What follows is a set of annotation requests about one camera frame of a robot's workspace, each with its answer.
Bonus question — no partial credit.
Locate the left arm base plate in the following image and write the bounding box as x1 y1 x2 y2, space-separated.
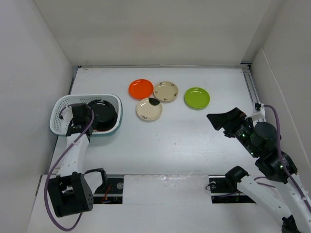
93 176 124 204

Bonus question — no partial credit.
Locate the beige plate with motifs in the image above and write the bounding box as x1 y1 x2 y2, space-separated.
153 81 178 102

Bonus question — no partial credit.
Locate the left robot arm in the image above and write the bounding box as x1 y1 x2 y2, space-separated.
47 103 109 217

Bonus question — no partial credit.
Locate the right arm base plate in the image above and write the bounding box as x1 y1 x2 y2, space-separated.
206 175 255 204

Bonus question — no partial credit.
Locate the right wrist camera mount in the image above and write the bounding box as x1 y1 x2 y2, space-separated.
246 102 266 121

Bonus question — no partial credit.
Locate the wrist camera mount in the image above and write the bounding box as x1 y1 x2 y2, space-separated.
246 102 266 121
59 105 73 122

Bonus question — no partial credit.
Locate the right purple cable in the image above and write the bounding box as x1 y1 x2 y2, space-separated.
254 104 311 212

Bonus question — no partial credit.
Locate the beige plate with black patch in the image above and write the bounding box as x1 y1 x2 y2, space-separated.
136 98 163 121

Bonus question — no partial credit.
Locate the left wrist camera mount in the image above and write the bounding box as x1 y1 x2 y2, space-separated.
59 105 73 122

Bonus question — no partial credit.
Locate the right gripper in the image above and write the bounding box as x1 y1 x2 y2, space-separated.
207 106 259 157

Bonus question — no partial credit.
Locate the white perforated plastic basket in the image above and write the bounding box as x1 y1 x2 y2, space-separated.
50 94 123 136

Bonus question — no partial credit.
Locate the orange plate front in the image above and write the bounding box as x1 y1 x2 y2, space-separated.
93 129 113 133

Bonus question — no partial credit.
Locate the green plate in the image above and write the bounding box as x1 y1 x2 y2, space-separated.
184 87 210 109

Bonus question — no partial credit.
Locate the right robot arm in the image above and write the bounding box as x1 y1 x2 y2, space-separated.
207 103 311 233

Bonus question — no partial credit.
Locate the orange plate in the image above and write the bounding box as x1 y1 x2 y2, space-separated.
128 79 154 100
93 129 113 133

